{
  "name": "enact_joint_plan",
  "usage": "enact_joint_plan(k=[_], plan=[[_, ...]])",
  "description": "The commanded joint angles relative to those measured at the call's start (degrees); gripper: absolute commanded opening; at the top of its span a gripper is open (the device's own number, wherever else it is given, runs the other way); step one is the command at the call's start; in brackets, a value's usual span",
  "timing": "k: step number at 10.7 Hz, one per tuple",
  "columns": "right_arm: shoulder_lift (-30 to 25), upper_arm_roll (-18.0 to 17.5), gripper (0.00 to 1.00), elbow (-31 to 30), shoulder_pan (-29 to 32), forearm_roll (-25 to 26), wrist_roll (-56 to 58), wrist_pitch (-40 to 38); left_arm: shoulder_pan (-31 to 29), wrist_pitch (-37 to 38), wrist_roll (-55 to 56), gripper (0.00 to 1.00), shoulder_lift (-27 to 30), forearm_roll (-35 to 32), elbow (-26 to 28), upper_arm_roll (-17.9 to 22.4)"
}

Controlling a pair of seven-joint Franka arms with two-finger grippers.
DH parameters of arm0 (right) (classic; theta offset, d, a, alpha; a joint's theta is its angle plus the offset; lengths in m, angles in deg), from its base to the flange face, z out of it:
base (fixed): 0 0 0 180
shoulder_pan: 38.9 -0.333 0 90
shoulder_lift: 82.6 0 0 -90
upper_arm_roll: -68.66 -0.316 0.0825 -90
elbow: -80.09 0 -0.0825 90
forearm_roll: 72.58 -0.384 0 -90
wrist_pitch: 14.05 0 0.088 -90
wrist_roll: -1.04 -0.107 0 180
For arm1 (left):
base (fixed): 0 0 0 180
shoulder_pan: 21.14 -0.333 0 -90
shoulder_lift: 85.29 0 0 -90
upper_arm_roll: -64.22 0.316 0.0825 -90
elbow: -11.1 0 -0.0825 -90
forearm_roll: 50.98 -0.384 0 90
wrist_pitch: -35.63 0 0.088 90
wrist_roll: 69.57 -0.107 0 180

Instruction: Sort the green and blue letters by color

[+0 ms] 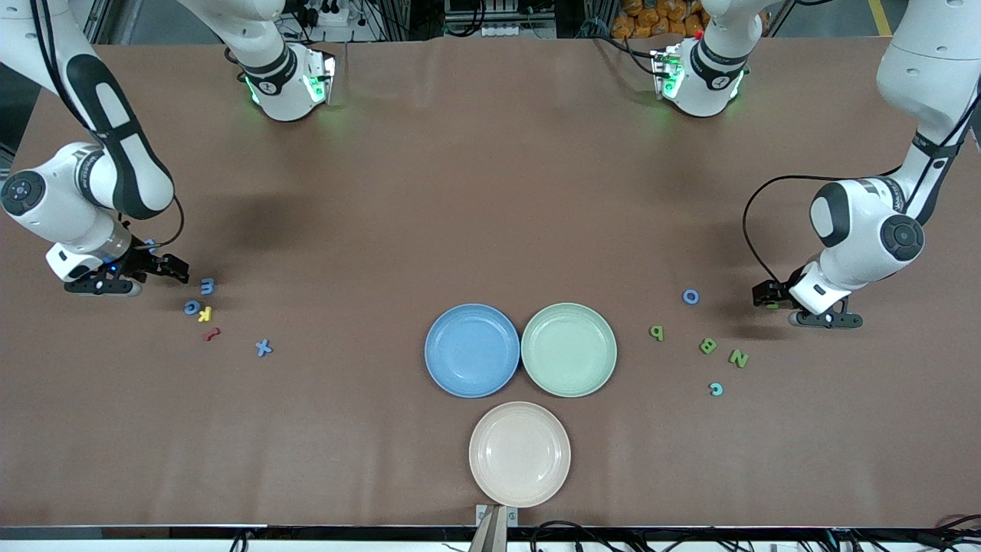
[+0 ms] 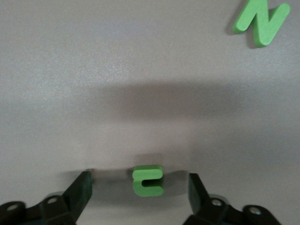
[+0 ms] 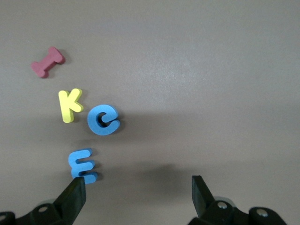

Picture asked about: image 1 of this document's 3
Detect green plate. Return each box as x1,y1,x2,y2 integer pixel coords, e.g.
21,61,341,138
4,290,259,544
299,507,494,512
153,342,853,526
521,302,618,398

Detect beige plate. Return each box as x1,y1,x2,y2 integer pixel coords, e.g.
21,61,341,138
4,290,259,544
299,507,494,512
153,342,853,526
469,401,572,508

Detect brown table cover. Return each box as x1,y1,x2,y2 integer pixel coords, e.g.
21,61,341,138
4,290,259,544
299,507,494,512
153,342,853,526
0,37,981,530

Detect blue plate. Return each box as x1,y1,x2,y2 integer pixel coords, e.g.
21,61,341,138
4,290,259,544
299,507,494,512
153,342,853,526
425,304,521,399

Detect orange packaged items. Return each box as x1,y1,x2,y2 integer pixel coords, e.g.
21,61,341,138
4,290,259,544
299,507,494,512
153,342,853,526
612,0,707,41

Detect white power strip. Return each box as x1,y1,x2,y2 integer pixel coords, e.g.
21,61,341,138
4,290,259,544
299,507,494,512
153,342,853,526
458,21,523,39
305,0,370,26

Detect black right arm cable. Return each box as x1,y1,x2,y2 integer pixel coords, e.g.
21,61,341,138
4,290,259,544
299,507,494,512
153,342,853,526
31,0,186,254

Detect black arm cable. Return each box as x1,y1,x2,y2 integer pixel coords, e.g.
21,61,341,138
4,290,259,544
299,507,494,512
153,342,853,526
31,0,186,254
742,92,981,286

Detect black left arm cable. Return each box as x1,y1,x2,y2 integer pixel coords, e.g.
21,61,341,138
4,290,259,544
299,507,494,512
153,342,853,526
742,92,981,286

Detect black table edge rail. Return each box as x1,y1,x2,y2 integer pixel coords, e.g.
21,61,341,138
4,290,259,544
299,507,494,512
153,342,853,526
0,524,981,542

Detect black cable bundle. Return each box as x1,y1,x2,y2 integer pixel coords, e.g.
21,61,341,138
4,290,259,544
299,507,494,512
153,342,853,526
529,520,740,552

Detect metal table bracket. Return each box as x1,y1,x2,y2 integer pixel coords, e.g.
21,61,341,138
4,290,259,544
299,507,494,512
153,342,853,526
475,504,520,552

